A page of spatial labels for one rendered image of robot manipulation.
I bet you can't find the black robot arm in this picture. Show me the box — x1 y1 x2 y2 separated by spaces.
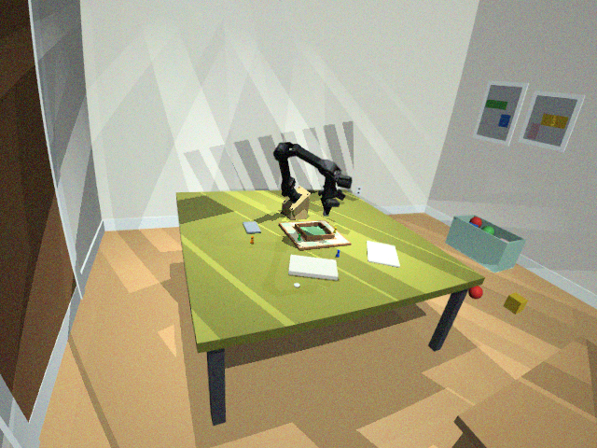
273 142 353 203

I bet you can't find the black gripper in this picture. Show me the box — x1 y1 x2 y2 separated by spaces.
318 185 340 215

